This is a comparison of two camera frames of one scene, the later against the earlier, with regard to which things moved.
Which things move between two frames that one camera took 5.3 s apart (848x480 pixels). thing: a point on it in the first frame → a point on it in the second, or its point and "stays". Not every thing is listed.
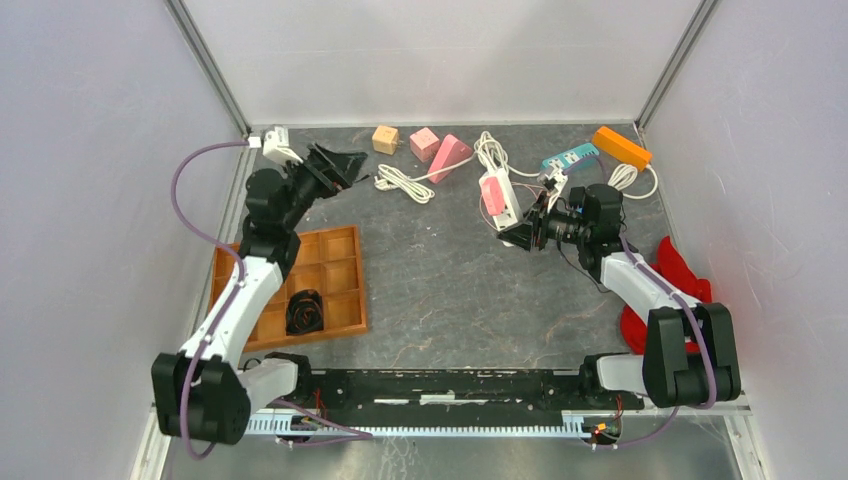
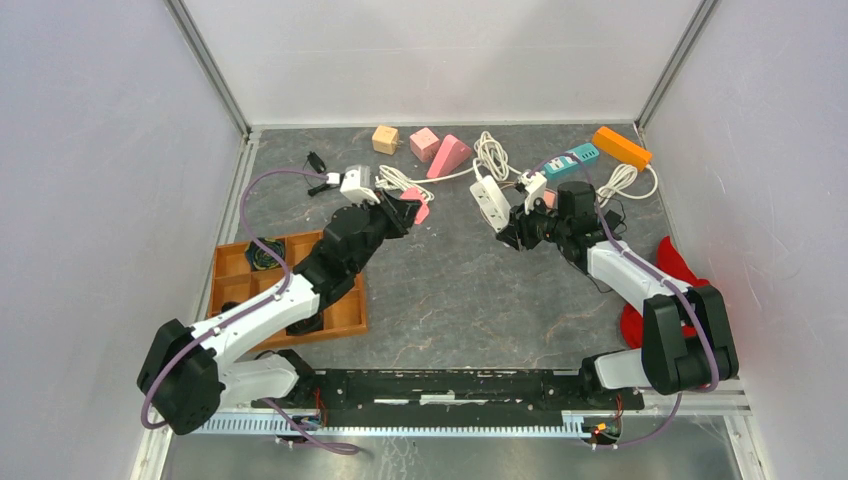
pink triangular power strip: (451, 151) stays
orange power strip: (611, 142) stays
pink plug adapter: (493, 196) → (415, 194)
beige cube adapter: (386, 140) stays
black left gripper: (346, 164) → (399, 213)
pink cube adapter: (424, 144) stays
